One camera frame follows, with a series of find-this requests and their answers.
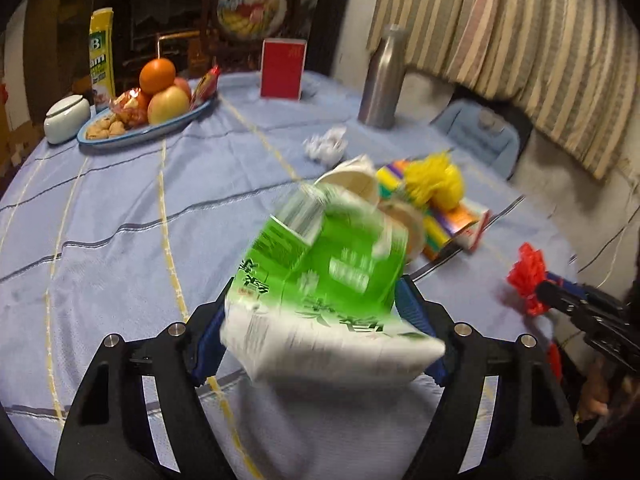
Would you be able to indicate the white ceramic jar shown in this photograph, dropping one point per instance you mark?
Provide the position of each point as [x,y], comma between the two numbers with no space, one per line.
[65,118]

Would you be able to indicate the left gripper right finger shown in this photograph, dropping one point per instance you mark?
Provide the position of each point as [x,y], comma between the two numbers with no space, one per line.
[531,434]

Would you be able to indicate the red apple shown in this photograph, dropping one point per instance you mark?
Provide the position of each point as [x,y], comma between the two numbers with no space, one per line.
[184,86]

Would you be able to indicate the yellow green snack box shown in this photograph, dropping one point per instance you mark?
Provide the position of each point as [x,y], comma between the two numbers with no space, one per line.
[101,58]

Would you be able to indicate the yellow apple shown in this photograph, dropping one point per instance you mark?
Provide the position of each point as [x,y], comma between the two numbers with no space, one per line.
[167,104]

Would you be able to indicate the blue cushioned chair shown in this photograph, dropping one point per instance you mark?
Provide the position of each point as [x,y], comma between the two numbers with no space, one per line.
[482,133]

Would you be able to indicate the orange fruit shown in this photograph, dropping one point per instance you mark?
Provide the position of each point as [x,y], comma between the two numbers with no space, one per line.
[157,75]

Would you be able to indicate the blue fruit tray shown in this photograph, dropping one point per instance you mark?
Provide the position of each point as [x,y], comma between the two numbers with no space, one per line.
[142,134]

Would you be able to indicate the wrapped candy bag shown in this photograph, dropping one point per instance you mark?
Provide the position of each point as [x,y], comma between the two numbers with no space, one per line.
[131,108]

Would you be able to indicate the blue striped tablecloth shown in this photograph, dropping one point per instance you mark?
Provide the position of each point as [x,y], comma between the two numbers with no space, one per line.
[129,241]

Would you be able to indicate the colourful tissue box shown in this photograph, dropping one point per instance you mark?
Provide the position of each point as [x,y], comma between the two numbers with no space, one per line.
[427,196]

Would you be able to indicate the round framed fruit picture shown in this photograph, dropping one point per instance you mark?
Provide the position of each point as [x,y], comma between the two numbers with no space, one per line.
[242,25]

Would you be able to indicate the steel water bottle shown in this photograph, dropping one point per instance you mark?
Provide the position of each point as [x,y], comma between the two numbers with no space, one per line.
[384,79]

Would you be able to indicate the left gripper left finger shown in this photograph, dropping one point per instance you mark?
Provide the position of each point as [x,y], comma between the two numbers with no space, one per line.
[137,413]

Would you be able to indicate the red snack packet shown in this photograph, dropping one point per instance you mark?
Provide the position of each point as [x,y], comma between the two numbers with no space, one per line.
[206,88]

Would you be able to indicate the green white drink carton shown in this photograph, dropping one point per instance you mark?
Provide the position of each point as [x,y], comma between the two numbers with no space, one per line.
[313,297]

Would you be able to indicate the white paper ball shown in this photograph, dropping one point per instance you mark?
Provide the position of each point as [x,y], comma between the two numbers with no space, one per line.
[328,149]

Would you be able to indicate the red card box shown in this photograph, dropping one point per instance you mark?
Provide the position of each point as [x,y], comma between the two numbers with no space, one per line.
[282,68]

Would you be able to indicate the walnuts pile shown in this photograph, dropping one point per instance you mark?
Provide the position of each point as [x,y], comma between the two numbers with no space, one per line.
[106,127]

